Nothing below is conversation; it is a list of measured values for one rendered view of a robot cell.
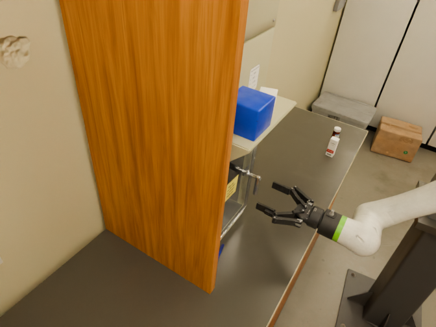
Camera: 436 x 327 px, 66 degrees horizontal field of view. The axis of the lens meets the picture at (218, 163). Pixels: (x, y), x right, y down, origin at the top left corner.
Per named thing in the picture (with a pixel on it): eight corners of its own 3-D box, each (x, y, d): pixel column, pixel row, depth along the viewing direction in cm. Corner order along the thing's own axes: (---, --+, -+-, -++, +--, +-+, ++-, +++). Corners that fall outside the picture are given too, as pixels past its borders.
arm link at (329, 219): (328, 246, 114) (336, 229, 120) (339, 223, 107) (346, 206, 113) (311, 238, 116) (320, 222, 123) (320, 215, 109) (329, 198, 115)
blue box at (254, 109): (220, 128, 89) (223, 98, 84) (239, 113, 96) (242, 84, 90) (254, 142, 85) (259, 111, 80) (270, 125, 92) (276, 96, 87)
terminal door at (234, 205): (204, 255, 120) (210, 169, 95) (244, 205, 140) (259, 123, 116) (205, 256, 119) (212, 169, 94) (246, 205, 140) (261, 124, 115)
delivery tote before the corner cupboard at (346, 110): (304, 129, 378) (311, 103, 357) (317, 115, 407) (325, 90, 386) (357, 150, 354) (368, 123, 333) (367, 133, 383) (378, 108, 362)
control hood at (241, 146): (207, 164, 93) (209, 134, 87) (259, 117, 115) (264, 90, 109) (244, 181, 89) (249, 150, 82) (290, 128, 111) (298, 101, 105)
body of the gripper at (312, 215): (327, 205, 117) (302, 194, 120) (319, 220, 111) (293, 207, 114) (321, 219, 121) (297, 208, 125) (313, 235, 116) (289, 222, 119)
